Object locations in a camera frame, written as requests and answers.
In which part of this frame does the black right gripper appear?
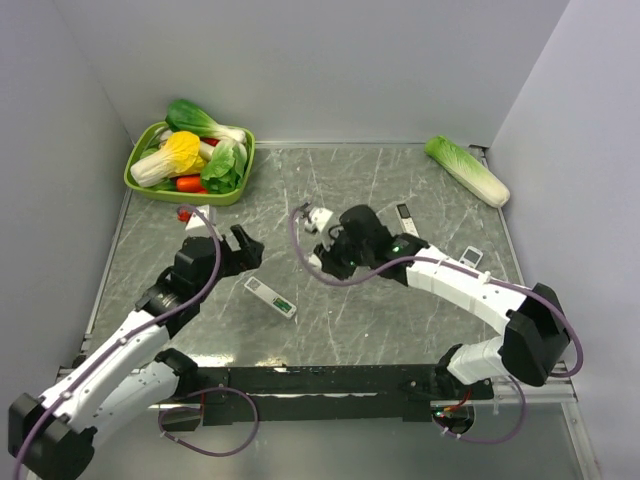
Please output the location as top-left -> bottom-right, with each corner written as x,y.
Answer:
314,226 -> 373,281

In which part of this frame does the long white remote control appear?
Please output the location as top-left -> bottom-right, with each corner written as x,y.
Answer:
244,276 -> 297,319

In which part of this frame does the green AAA battery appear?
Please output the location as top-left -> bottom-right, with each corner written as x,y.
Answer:
273,298 -> 291,310
274,300 -> 292,312

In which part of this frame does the white battery cover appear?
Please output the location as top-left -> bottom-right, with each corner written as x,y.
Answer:
308,254 -> 322,269

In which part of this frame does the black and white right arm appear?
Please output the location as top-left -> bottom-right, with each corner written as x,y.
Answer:
303,205 -> 570,399

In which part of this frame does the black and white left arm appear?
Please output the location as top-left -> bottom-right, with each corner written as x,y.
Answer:
8,225 -> 264,479

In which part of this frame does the slim white remote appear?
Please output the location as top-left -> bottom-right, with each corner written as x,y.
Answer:
395,203 -> 419,237

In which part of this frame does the small white display remote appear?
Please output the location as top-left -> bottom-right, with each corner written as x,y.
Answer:
460,246 -> 483,269

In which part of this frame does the green leafy toy lettuce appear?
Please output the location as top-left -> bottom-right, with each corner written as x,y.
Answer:
200,139 -> 248,194

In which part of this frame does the orange toy carrot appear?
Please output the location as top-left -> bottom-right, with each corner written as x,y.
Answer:
175,175 -> 204,193

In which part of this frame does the red toy pepper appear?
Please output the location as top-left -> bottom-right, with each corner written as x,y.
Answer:
201,138 -> 219,147

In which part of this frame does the yellow toy napa cabbage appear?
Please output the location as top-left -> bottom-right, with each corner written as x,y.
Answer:
130,131 -> 214,187

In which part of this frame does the green white napa cabbage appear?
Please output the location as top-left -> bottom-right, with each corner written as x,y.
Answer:
425,136 -> 510,209

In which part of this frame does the toy bok choy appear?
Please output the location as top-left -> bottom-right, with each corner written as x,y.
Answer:
165,99 -> 246,144

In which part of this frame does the green plastic basket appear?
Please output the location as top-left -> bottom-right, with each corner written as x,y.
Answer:
124,121 -> 256,206

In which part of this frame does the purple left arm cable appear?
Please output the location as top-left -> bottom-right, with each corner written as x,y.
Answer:
12,203 -> 260,480

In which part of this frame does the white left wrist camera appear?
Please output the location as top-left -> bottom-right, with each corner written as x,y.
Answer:
177,205 -> 216,237

